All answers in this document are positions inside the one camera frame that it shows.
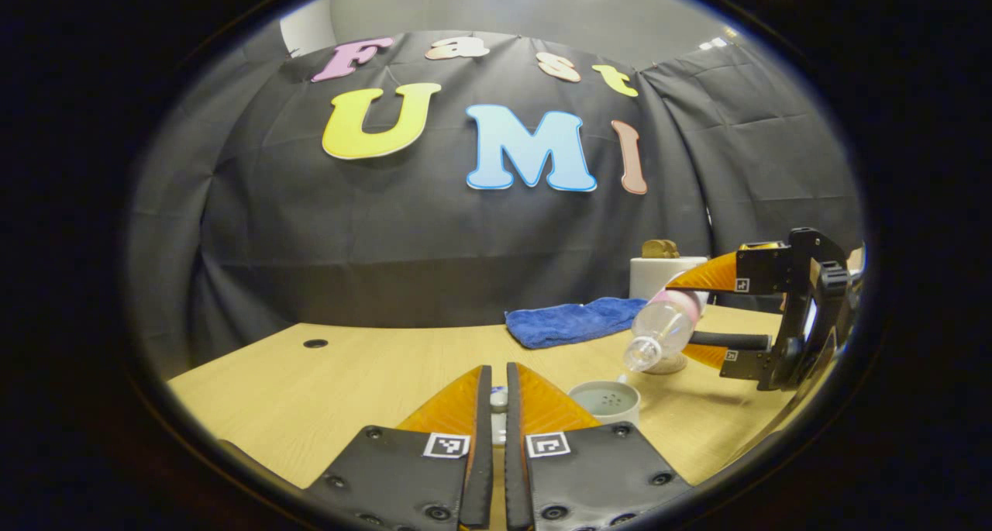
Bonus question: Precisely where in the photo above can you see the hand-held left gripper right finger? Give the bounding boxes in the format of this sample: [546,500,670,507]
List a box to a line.
[505,362,693,531]

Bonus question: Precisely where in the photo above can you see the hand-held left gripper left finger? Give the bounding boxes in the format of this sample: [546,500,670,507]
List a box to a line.
[302,364,494,531]

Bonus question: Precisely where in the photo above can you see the round coaster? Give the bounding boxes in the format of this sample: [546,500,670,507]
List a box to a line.
[643,351,689,375]

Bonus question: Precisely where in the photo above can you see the clear water bottle pink label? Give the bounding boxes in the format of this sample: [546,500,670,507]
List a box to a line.
[625,287,710,374]

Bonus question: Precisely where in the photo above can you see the white teacup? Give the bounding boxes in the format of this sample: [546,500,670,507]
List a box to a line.
[568,374,642,429]

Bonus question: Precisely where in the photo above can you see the white toaster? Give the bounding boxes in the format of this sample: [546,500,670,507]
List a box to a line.
[629,256,710,307]

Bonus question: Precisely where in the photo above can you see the blue towel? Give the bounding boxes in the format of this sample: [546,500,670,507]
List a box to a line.
[505,297,648,350]

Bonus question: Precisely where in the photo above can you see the black backdrop cloth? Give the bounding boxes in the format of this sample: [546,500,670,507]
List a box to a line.
[128,31,865,377]

